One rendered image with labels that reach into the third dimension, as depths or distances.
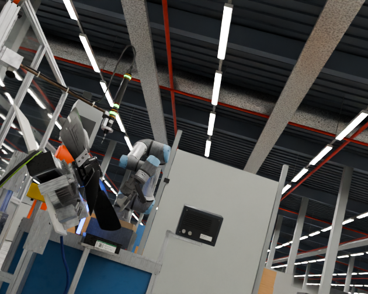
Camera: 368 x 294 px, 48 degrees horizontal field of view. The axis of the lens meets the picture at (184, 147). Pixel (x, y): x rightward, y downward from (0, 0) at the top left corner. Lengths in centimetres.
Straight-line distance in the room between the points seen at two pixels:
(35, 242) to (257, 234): 257
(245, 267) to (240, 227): 38
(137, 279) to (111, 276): 16
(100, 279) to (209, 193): 186
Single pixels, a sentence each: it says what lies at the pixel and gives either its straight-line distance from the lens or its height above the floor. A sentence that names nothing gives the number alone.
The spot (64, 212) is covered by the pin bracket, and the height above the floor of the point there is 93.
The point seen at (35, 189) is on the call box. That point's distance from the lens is 274.
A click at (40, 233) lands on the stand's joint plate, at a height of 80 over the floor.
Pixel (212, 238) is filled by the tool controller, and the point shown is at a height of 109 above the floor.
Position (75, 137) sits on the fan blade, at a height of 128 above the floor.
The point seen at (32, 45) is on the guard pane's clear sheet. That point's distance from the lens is 303.
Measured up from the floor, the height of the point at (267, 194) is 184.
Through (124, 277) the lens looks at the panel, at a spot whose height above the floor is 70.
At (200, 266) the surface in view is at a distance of 413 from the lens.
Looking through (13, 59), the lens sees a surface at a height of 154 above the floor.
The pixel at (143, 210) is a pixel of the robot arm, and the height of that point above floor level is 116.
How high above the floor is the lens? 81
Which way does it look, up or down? 17 degrees up
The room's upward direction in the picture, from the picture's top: 18 degrees clockwise
